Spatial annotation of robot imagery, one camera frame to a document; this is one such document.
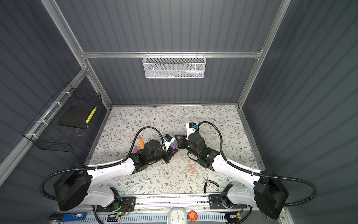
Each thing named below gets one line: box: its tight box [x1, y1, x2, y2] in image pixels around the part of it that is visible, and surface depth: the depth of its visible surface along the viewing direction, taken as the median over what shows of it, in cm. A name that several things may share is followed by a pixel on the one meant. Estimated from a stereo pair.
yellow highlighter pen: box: [85, 106, 97, 124], surface depth 78 cm
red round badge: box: [187, 210, 199, 223], surface depth 71 cm
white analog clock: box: [167, 206, 188, 224], surface depth 69 cm
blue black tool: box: [49, 212, 88, 223], surface depth 69 cm
